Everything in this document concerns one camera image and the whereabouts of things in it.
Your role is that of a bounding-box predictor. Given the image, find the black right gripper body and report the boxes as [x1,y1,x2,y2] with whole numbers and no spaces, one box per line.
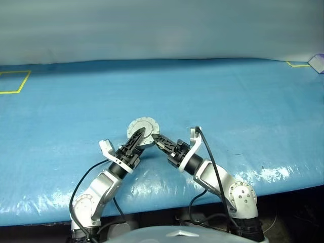
[166,138,191,169]

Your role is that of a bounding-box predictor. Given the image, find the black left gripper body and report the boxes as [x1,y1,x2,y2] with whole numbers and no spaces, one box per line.
[115,144,141,170]

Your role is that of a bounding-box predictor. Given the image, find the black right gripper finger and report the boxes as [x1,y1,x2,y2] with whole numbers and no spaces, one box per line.
[153,138,174,158]
[152,134,179,151]

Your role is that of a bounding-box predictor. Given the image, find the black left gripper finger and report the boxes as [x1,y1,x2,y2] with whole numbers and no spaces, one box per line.
[123,128,146,153]
[129,128,146,154]

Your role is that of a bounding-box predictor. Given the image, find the silver motor housing copper windings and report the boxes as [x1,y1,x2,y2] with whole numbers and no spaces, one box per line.
[138,138,155,149]

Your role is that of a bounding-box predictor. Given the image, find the round grey metal flange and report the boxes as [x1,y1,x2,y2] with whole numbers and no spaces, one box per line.
[126,116,160,142]

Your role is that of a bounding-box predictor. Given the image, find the blue table cover sheet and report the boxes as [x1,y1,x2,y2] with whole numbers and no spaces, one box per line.
[0,58,324,227]

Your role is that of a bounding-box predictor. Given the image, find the grey robot torso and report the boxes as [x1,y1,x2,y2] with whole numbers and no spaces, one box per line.
[101,225,244,243]

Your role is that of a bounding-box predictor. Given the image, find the large yellow tape square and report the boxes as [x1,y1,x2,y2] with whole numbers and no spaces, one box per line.
[0,70,32,95]

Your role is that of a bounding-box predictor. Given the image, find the small yellow tape square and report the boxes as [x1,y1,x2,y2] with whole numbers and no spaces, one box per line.
[286,60,311,68]

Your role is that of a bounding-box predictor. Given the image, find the white purple box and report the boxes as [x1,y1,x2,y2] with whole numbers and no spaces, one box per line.
[308,53,324,74]

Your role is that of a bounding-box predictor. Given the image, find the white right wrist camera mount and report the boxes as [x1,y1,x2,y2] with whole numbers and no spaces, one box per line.
[178,128,202,173]

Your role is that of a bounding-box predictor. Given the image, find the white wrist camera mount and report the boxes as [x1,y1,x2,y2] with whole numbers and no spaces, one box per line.
[98,138,134,174]
[178,128,202,173]

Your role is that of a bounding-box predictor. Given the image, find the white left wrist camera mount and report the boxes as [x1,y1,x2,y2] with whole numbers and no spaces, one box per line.
[98,138,134,174]

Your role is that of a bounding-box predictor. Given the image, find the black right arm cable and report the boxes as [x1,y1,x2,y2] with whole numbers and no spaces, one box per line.
[188,126,240,233]

